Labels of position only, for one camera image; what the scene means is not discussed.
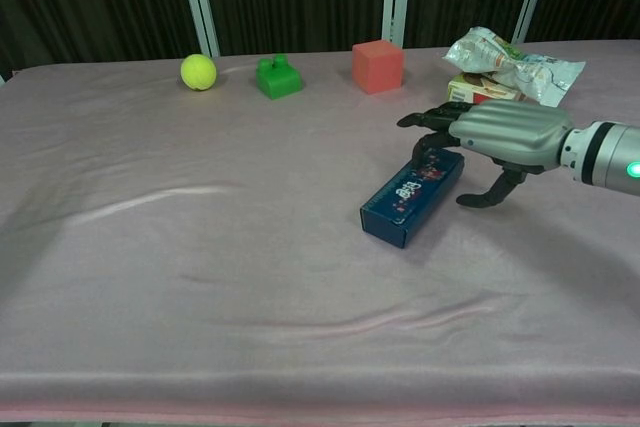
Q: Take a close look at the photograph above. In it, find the green toy building block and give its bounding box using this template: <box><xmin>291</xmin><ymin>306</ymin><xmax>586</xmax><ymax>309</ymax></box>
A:
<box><xmin>255</xmin><ymin>54</ymin><xmax>305</xmax><ymax>101</ymax></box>

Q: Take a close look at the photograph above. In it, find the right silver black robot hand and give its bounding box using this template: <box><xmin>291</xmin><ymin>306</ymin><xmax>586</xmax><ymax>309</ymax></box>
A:
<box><xmin>396</xmin><ymin>99</ymin><xmax>575</xmax><ymax>210</ymax></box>

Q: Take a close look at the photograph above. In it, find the dark blue rectangular box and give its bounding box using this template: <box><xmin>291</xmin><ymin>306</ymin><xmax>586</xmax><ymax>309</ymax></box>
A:
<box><xmin>359</xmin><ymin>149</ymin><xmax>466</xmax><ymax>249</ymax></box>

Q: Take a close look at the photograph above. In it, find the crumpled silver snack bag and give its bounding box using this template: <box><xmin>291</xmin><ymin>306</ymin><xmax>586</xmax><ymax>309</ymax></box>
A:
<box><xmin>442</xmin><ymin>26</ymin><xmax>587</xmax><ymax>109</ymax></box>

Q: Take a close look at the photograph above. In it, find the yellow tennis ball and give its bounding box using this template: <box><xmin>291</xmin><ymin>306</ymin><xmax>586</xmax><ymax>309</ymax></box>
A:
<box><xmin>180</xmin><ymin>53</ymin><xmax>218</xmax><ymax>92</ymax></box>

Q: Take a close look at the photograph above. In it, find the red foam cube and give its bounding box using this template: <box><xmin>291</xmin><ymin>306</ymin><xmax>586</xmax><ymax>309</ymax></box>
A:
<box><xmin>351</xmin><ymin>39</ymin><xmax>405</xmax><ymax>96</ymax></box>

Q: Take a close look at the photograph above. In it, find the pink tablecloth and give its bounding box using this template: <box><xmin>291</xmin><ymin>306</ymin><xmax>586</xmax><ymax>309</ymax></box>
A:
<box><xmin>0</xmin><ymin>37</ymin><xmax>640</xmax><ymax>423</ymax></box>

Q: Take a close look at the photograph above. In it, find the red white cardboard box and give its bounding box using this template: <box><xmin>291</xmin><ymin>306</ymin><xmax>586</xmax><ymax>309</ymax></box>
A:
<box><xmin>447</xmin><ymin>71</ymin><xmax>526</xmax><ymax>107</ymax></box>

